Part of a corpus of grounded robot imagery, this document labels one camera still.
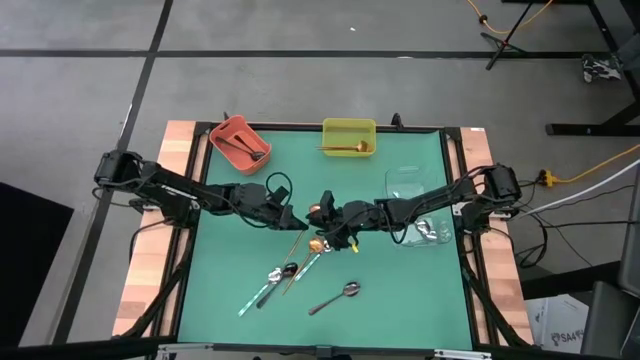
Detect orange cord with yellow outlet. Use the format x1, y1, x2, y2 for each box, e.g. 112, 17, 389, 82
537, 143, 640, 189

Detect yellow-green plastic bin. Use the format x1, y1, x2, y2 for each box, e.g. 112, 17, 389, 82
321, 117, 377, 158

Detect black floor cables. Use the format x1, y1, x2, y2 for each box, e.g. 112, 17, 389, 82
497, 169, 640, 271

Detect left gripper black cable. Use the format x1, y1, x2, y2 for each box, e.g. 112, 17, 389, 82
264, 171, 295, 201

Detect black desk frame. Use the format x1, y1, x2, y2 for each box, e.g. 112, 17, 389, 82
502, 0, 640, 137

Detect orange extension cord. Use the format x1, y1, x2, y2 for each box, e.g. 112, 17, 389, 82
467, 0, 555, 35

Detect white cardboard box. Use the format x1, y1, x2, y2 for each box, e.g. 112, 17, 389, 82
523, 293, 590, 354

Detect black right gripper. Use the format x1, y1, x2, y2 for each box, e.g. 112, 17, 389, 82
309, 191, 371, 253

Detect black aluminium table frame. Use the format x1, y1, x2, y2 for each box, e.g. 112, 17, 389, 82
112, 118, 536, 360

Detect black panel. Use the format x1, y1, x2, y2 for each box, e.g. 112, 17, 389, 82
0, 182, 75, 347

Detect clear plastic bin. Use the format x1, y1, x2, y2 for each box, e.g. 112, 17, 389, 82
383, 165, 454, 249

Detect large shiny metal spoon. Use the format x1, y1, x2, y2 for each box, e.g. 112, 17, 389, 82
308, 281, 362, 317

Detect person's shoe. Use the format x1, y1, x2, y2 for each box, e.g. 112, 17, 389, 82
580, 52, 624, 84

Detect orange plastic bin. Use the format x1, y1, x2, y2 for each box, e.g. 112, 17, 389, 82
208, 114, 273, 175

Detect black tripod stand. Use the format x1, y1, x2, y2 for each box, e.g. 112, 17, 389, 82
480, 0, 536, 71

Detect white cable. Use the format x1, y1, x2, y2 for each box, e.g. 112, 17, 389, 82
519, 159, 640, 217

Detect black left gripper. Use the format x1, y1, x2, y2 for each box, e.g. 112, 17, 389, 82
239, 183, 310, 232

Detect dark grey chair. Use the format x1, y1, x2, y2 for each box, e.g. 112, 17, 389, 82
579, 169, 640, 360

